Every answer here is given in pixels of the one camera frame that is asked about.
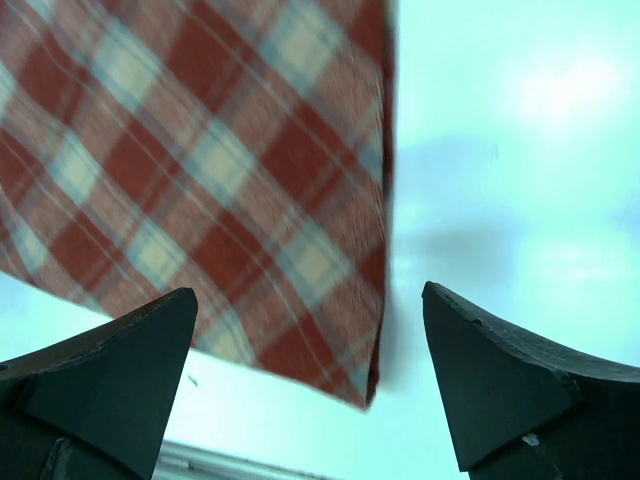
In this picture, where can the aluminium rail frame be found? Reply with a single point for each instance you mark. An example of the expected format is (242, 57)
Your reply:
(179, 461)

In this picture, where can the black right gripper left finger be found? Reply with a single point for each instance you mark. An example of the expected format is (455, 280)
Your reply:
(96, 405)

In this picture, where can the red patterned skirt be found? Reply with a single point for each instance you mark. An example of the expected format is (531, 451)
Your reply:
(243, 149)

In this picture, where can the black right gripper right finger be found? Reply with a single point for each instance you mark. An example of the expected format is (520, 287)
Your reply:
(521, 406)

